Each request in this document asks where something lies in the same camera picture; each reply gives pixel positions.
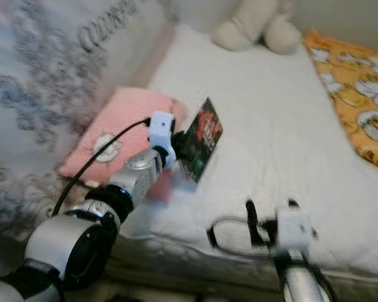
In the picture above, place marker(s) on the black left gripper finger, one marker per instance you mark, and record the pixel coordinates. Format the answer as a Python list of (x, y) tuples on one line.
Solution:
[(190, 157), (175, 125)]

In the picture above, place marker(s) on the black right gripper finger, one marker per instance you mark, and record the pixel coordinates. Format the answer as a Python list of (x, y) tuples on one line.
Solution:
[(252, 221), (293, 203)]

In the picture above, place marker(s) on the green and red book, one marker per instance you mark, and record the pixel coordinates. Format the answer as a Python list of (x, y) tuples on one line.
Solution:
[(206, 132)]

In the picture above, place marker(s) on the pink pillow with round print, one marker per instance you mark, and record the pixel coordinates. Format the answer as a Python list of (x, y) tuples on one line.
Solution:
[(116, 132)]

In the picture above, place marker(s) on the yellow cartoon egg blanket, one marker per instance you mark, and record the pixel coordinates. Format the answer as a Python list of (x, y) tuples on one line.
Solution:
[(356, 94)]

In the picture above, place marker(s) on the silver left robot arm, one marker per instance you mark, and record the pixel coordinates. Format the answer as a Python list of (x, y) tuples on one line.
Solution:
[(72, 248)]

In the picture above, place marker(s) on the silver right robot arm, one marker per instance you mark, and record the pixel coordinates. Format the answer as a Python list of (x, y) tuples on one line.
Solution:
[(299, 283)]

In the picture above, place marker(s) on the white mattress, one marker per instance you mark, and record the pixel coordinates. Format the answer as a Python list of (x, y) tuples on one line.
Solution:
[(271, 138)]

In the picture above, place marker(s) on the beige plush toy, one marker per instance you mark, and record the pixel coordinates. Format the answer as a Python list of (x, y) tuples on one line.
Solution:
[(255, 28)]

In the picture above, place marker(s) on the grey floral patterned quilt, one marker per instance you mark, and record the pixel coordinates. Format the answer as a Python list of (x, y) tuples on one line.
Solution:
[(44, 88)]

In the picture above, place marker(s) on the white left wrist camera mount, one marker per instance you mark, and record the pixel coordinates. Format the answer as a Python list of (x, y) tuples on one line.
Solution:
[(160, 132)]

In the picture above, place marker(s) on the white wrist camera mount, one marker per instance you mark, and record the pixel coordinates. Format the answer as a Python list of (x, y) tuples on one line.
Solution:
[(294, 230), (160, 132)]

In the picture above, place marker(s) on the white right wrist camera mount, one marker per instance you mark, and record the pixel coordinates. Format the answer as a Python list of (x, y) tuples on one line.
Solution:
[(294, 230)]

